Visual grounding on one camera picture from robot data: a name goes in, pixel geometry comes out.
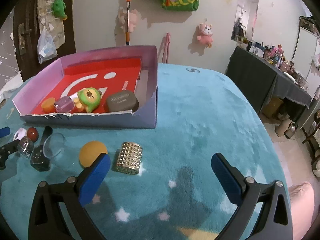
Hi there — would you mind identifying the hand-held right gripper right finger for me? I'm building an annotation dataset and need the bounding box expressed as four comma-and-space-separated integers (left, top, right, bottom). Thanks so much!
211, 152, 294, 240

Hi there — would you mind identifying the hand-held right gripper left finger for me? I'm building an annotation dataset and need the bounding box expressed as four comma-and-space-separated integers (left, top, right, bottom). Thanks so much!
28, 152, 112, 240

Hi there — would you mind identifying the white round device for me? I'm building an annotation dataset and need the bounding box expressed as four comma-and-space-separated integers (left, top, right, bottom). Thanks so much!
13, 127, 27, 140

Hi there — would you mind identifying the glitter bottle with red cap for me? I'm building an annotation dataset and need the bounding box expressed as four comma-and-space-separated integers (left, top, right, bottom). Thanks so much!
18, 127, 40, 158

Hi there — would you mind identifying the large yellow dome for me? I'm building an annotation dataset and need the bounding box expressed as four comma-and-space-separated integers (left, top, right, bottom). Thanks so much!
79, 141, 108, 168

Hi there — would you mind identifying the black nail polish bottle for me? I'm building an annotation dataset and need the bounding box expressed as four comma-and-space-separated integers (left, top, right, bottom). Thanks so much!
30, 126, 53, 172

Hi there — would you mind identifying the silver bead cube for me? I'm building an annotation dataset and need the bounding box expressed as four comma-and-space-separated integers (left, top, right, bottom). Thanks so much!
115, 142, 143, 175

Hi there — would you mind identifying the clear glass dish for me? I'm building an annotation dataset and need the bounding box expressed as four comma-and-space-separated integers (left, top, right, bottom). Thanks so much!
42, 132, 75, 169

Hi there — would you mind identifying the small yellow dome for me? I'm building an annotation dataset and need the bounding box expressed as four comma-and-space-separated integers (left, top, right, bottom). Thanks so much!
41, 98, 56, 112

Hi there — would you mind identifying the shallow pink cardboard box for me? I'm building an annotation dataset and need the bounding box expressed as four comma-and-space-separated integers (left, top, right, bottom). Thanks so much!
12, 45, 158, 129

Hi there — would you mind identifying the pink nail polish bottle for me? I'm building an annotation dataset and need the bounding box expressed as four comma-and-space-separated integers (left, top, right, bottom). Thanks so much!
54, 95, 80, 113

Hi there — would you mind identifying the green and yellow toy figure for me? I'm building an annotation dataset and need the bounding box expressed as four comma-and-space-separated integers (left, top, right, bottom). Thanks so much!
74, 87, 102, 113

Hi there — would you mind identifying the grey rounded case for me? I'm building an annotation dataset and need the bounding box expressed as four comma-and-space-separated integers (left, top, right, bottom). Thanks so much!
104, 91, 139, 112

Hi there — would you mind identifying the white plastic sheet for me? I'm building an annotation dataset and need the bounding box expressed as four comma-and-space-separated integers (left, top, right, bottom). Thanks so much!
0, 71, 24, 103

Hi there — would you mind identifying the beige bin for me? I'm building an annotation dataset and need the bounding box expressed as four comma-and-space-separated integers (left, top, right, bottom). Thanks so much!
275, 117, 292, 137

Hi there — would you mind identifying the grey starry cloth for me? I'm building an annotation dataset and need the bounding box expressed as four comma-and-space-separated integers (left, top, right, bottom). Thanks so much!
0, 5, 23, 90

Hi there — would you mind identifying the silver kettle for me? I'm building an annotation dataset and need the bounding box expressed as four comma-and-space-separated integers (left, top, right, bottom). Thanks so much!
284, 124, 297, 139

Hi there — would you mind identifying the pink padded seat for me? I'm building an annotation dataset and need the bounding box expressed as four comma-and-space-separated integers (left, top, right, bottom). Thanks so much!
287, 182, 315, 240

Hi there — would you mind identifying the orange box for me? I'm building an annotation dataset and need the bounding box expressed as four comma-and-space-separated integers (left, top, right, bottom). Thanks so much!
261, 97, 284, 119

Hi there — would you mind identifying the white plastic bag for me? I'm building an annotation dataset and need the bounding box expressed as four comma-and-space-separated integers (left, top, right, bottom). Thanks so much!
37, 26, 57, 64

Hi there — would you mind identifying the dark cloth covered table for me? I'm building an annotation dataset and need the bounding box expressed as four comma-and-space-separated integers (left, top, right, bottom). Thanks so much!
225, 46, 313, 125

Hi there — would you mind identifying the dark brown door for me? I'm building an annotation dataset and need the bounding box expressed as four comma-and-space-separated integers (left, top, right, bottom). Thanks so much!
12, 0, 77, 80

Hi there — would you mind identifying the clear hanging pocket organizer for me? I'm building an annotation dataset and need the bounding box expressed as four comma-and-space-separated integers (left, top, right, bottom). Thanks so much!
35, 0, 67, 48

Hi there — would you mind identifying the row of cosmetic bottles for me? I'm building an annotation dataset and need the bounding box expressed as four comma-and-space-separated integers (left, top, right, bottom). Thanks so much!
235, 36, 310, 90

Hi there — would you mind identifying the green plush toy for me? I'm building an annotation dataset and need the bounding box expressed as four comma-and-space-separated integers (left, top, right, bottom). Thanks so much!
51, 0, 68, 21

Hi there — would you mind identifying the pink folded stand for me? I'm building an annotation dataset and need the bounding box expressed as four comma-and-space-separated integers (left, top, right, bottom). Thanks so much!
162, 32, 171, 64

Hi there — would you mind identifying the pink plush with white face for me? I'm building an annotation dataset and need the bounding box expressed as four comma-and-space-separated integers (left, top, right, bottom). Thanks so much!
197, 22, 214, 48

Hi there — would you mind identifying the white cabinet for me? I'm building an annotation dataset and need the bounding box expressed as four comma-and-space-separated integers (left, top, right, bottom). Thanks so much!
296, 26, 320, 70

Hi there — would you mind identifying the pale pink plush toy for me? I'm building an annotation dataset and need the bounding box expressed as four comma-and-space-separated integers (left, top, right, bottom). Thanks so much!
117, 7, 139, 33

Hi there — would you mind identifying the dark patterned storage box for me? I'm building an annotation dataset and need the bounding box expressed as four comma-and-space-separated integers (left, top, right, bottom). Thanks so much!
299, 15, 320, 34

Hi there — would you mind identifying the metal door handle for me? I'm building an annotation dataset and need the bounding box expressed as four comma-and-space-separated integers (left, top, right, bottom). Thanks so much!
18, 23, 33, 55

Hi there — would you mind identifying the mop handle with orange tip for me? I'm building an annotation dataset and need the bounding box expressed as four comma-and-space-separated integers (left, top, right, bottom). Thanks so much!
125, 0, 132, 47

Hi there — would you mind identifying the tall wall mirror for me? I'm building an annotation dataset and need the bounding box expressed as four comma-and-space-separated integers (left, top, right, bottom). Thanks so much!
231, 0, 259, 43

